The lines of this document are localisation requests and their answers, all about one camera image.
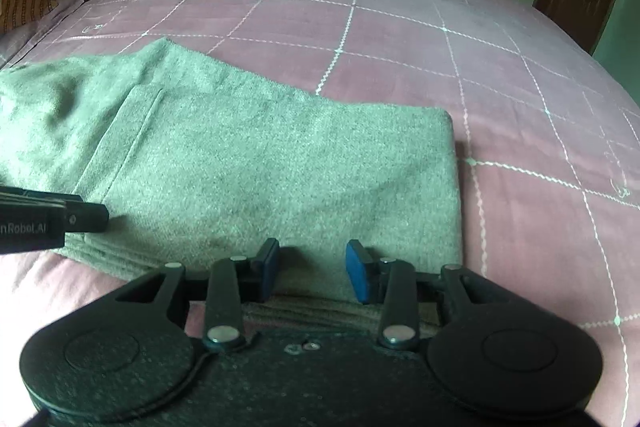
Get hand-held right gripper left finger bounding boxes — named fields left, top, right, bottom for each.
left=114, top=238, right=282, bottom=352

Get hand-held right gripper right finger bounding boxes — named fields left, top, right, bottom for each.
left=346, top=239, right=512, bottom=352

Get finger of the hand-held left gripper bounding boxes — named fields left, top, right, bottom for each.
left=62, top=193, right=110, bottom=234

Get grey pants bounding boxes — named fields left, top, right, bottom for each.
left=0, top=37, right=464, bottom=339

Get bed with pink checked sheet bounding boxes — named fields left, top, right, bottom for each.
left=0, top=0, right=640, bottom=427

